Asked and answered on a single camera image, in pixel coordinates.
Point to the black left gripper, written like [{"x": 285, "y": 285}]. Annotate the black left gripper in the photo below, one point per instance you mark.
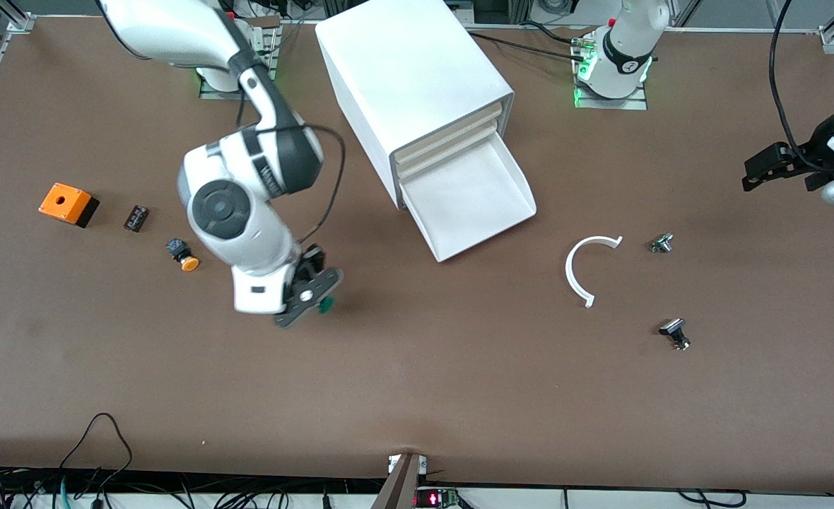
[{"x": 818, "y": 148}]

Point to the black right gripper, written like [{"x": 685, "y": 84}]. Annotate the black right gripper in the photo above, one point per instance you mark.
[{"x": 308, "y": 265}]

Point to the green push button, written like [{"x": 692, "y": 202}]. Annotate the green push button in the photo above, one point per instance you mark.
[{"x": 327, "y": 305}]

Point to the white plastic bin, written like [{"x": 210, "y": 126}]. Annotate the white plastic bin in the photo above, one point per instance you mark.
[{"x": 473, "y": 205}]

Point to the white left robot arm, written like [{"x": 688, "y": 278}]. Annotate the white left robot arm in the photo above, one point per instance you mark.
[{"x": 625, "y": 49}]

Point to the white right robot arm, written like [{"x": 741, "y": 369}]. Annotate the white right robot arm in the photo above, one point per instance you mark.
[{"x": 226, "y": 212}]

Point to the small chrome push button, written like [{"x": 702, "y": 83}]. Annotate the small chrome push button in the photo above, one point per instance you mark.
[{"x": 661, "y": 243}]

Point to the yellow push button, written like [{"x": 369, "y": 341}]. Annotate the yellow push button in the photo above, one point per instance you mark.
[{"x": 188, "y": 263}]

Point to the black square white-faced button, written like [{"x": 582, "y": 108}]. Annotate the black square white-faced button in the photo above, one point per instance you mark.
[{"x": 673, "y": 328}]

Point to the middle white drawer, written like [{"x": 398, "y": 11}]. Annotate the middle white drawer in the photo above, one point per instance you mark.
[{"x": 449, "y": 150}]

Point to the highest white drawer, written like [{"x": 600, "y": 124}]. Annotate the highest white drawer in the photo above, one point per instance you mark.
[{"x": 452, "y": 129}]

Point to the white drawer cabinet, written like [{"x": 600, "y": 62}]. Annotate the white drawer cabinet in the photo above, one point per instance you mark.
[{"x": 403, "y": 78}]

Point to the orange button box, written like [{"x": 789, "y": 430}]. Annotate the orange button box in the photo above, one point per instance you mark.
[{"x": 63, "y": 201}]

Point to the small red LED device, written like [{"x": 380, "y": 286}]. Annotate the small red LED device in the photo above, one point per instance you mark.
[{"x": 437, "y": 499}]

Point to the white curved plastic piece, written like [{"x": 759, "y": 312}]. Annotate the white curved plastic piece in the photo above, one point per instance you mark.
[{"x": 571, "y": 279}]

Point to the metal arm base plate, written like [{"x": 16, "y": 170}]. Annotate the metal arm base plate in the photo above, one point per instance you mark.
[
  {"x": 611, "y": 103},
  {"x": 215, "y": 94}
]

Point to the white mounting bracket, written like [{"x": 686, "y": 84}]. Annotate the white mounting bracket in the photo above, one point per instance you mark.
[{"x": 391, "y": 463}]

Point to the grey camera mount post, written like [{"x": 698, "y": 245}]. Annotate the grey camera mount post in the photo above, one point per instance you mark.
[{"x": 399, "y": 488}]

